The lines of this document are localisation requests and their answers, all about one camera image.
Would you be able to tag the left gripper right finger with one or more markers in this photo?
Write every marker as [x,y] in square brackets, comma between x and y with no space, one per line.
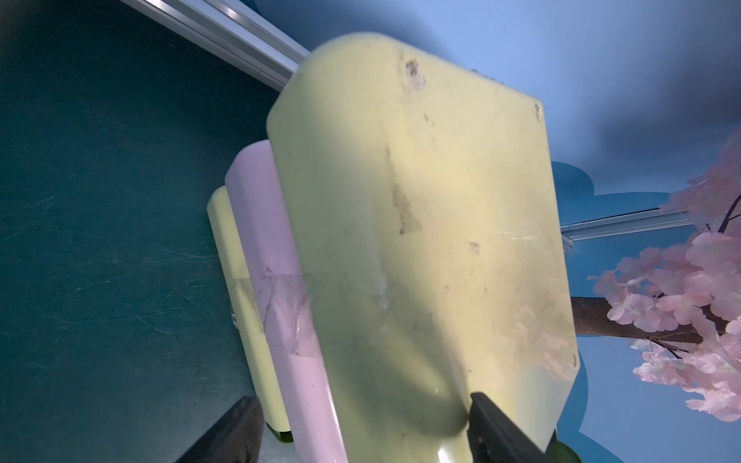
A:
[493,437]

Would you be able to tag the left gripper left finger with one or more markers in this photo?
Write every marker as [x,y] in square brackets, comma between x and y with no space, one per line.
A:
[235,437]

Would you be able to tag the yellow-green drawer cabinet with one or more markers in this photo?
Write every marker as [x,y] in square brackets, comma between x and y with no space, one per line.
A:
[396,242]

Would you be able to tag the pink blossom artificial tree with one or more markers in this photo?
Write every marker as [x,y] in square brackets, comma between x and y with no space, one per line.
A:
[680,306]

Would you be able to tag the aluminium back frame rail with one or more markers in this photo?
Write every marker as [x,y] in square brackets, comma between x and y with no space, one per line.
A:
[236,34]

